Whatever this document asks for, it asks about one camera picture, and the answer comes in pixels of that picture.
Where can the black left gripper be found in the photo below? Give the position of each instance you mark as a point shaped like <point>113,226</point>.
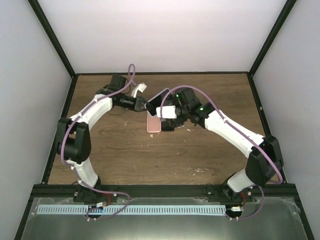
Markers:
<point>138,103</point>

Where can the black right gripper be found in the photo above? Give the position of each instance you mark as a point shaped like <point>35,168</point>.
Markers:
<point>174,99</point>

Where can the black phone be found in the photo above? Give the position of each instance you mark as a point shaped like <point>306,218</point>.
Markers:
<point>157,99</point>

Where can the pink phone case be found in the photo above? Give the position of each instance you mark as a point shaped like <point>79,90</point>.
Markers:
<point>153,124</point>

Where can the black smartphone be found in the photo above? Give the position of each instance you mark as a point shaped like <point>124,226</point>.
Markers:
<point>167,125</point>

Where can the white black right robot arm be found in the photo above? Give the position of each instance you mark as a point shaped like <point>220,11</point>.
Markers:
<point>263,153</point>

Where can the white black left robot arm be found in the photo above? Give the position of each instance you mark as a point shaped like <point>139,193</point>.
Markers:
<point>73,138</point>

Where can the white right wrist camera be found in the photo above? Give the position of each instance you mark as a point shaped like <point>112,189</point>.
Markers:
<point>166,112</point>

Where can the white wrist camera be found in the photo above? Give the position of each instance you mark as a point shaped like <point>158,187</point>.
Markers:
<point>138,88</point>
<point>166,112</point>

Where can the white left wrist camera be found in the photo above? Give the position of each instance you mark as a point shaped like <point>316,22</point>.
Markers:
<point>138,88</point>

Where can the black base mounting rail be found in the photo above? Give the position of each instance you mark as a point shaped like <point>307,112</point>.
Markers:
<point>211,192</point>

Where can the light blue slotted cable duct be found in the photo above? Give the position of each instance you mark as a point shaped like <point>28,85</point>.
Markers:
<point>150,210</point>

